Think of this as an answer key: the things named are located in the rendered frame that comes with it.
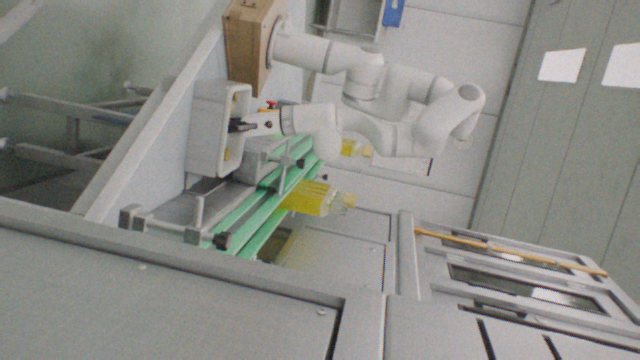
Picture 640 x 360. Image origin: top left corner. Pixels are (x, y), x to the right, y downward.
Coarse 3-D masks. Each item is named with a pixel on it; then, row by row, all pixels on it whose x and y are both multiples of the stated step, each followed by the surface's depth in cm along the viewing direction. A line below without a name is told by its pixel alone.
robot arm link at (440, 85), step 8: (440, 80) 133; (432, 88) 132; (440, 88) 132; (448, 88) 133; (432, 96) 133; (424, 104) 136; (464, 120) 126; (472, 120) 126; (456, 128) 130; (464, 128) 129; (472, 128) 131; (456, 136) 133; (464, 136) 133
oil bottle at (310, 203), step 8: (296, 192) 153; (304, 192) 155; (288, 200) 153; (296, 200) 152; (304, 200) 152; (312, 200) 151; (320, 200) 151; (328, 200) 153; (288, 208) 153; (296, 208) 153; (304, 208) 152; (312, 208) 152; (320, 208) 152; (328, 208) 152; (320, 216) 153
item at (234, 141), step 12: (228, 96) 116; (240, 96) 132; (228, 108) 117; (240, 108) 133; (228, 120) 118; (240, 132) 135; (228, 144) 136; (240, 144) 135; (240, 156) 136; (216, 168) 122; (228, 168) 128
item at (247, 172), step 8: (248, 152) 139; (256, 152) 139; (248, 160) 139; (256, 160) 139; (240, 168) 140; (248, 168) 139; (256, 168) 139; (240, 176) 141; (248, 176) 140; (256, 176) 140; (248, 184) 141; (256, 184) 141
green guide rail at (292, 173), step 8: (312, 152) 202; (312, 160) 188; (280, 168) 165; (288, 168) 169; (296, 168) 170; (304, 168) 173; (272, 176) 154; (280, 176) 157; (288, 176) 157; (296, 176) 159; (264, 184) 144; (272, 184) 146; (288, 184) 148
